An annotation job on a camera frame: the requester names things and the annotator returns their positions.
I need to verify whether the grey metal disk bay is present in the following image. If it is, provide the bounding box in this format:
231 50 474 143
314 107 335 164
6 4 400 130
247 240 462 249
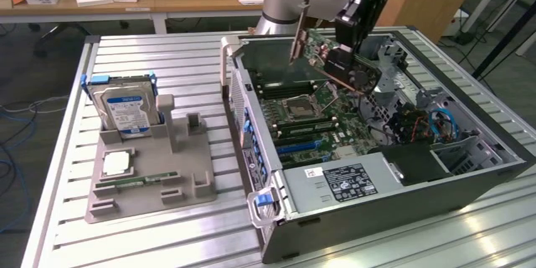
431 134 504 176

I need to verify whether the CPU socket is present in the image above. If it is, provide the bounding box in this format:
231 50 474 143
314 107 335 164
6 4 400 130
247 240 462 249
283 95 326 123

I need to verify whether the hard disk in blue caddy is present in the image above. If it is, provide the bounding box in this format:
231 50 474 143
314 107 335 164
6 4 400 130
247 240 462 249
79 72 159 139

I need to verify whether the white floor cabinet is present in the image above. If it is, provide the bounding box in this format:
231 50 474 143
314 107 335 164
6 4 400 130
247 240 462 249
443 9 470 39

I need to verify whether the installed green RAM stick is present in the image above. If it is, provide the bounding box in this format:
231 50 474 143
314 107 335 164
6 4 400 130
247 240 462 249
274 119 339 139

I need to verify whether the black wire bundle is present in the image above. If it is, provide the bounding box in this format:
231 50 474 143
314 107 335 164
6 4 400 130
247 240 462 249
383 109 432 145

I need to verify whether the blue floor cable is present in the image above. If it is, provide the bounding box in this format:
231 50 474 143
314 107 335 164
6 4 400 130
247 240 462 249
0 107 35 234

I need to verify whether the grey plastic parts rack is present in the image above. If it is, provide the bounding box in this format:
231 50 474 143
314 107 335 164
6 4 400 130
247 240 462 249
84 94 219 225

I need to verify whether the metal drive cage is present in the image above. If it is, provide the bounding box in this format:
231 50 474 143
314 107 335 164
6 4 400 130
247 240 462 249
359 37 420 124

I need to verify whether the blue wire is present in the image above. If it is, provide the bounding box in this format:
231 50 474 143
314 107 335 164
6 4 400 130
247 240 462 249
430 107 462 143

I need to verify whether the green graphics card black fan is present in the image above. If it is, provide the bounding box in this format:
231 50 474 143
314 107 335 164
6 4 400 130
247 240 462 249
287 3 383 95

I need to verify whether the wooden cabinet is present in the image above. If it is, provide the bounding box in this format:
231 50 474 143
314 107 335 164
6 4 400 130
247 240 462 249
371 0 487 43

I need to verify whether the black office chair base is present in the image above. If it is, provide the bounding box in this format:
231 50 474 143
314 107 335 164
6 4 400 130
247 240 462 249
31 23 91 58

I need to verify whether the silver chipset heatsink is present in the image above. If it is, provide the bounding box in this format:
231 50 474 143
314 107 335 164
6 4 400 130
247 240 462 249
332 147 358 159

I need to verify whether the black tripod stand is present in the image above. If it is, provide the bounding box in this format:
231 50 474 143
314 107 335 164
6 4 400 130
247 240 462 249
472 0 536 80

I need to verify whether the silver CPU chip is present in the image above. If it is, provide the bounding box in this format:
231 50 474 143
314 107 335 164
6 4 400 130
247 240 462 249
103 152 130 177

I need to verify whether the open metal socket cover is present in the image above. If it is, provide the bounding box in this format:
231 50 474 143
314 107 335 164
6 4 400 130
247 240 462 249
312 80 351 115

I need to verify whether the green motherboard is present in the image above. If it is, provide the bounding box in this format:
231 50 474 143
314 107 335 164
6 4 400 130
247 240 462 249
251 72 378 168

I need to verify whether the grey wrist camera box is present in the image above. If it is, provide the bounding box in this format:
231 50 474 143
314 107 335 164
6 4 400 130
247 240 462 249
336 0 363 26

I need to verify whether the white floor cable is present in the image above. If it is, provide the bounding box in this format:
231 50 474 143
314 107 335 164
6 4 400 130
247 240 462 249
0 94 68 114

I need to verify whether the wooden desk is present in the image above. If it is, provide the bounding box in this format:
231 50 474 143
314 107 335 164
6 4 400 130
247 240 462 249
0 0 383 35

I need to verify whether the grey power supply unit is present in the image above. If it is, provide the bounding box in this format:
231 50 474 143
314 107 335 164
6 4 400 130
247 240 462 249
279 151 406 215

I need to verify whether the black open PC case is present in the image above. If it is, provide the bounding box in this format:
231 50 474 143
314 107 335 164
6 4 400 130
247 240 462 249
220 26 530 265

